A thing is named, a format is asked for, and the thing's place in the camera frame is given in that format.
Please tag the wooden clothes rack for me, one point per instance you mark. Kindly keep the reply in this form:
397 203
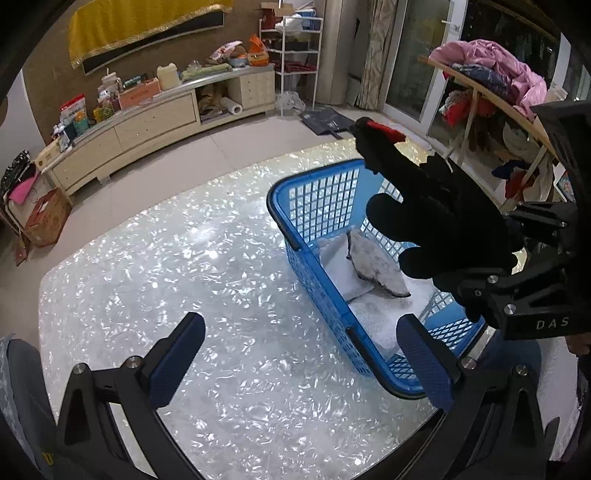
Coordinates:
498 99

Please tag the brown cardboard box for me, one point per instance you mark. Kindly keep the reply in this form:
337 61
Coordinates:
48 217

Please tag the silver standing air conditioner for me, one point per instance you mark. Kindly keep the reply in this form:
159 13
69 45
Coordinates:
339 50

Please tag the paper towel roll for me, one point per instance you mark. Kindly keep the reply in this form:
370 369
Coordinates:
232 107

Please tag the green folded cloth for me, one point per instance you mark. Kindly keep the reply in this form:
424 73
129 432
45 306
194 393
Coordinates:
206 72

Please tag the yellow hanging cloth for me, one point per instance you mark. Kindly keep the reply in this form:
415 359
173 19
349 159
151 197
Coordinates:
138 23

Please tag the brown snack packet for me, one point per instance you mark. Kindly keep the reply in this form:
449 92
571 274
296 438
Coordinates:
225 51

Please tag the white plastic jug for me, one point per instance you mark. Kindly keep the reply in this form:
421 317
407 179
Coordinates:
169 76

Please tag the white quilted towel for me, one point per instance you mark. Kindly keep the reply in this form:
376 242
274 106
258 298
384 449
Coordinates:
390 321

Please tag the pink folder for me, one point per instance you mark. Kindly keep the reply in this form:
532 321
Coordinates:
25 189

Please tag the grey fleece cloth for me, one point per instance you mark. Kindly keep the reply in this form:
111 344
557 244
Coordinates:
376 270

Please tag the pink box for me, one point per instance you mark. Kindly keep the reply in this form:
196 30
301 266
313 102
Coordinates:
138 94

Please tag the blue plastic basket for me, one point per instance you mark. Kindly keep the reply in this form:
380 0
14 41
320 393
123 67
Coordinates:
318 295

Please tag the red garment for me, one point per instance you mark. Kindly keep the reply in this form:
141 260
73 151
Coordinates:
461 108

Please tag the black glove with red cuff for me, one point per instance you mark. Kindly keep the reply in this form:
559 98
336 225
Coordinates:
438 207

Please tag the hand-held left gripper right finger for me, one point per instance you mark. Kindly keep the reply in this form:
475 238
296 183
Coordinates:
422 364

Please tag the pink clothes pile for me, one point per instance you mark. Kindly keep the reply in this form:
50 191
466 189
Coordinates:
503 64

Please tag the orange bag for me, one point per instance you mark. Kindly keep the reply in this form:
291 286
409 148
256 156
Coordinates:
258 50

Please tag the white cloth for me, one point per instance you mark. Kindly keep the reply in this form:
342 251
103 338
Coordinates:
333 265

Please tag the beige flat box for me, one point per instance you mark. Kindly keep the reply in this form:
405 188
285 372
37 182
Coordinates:
50 154

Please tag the red and white packet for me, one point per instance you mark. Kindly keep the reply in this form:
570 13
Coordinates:
74 110

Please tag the white plastic bag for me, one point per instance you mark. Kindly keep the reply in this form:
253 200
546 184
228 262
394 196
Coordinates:
291 101

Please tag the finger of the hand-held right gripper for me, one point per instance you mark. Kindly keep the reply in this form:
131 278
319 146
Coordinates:
531 300
545 217

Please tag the patterned curtain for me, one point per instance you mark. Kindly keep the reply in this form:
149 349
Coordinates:
383 46

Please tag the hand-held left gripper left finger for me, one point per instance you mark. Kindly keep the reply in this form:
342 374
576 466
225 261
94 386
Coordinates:
178 364

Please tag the beige low cabinet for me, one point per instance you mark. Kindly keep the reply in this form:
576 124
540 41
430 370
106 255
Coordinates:
147 124

